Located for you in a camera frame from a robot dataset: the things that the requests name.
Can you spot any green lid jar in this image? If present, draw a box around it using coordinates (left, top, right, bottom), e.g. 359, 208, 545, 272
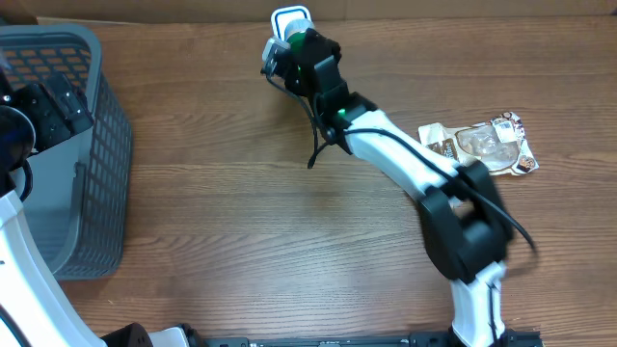
284, 18, 314, 52

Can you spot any beige snack pouch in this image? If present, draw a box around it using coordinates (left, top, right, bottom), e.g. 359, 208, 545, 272
418, 112, 539, 175

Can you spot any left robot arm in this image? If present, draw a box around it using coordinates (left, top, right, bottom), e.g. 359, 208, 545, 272
1, 73, 206, 347

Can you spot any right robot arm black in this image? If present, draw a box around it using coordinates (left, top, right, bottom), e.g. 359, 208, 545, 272
276, 28, 513, 346

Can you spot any white barcode scanner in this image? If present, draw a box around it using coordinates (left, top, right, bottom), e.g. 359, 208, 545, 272
270, 5, 312, 40

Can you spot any grey plastic basket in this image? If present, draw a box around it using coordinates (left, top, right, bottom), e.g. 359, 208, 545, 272
1, 24, 133, 280

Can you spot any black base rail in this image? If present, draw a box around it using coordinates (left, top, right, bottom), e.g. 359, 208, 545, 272
201, 332, 545, 347

